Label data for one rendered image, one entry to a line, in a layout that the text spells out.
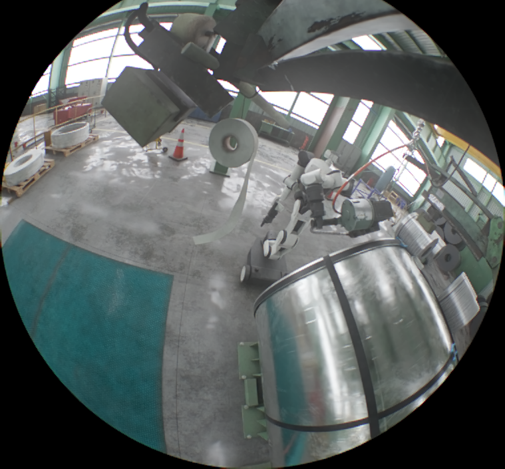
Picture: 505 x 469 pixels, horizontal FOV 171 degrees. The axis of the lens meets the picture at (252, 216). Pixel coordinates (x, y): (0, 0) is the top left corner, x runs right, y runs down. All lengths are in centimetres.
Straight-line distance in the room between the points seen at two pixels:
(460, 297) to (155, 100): 598
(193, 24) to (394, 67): 44
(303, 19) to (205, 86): 26
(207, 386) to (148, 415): 60
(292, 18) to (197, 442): 204
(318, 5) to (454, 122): 19
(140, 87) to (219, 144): 31
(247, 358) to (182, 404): 71
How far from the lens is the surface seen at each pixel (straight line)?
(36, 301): 232
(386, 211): 87
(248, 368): 166
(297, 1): 29
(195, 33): 51
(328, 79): 25
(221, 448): 182
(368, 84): 21
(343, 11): 23
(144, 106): 40
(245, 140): 52
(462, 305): 579
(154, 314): 167
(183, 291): 174
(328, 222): 85
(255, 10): 54
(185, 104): 42
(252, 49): 41
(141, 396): 167
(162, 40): 49
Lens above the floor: 159
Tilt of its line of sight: 35 degrees down
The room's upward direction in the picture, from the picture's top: 24 degrees clockwise
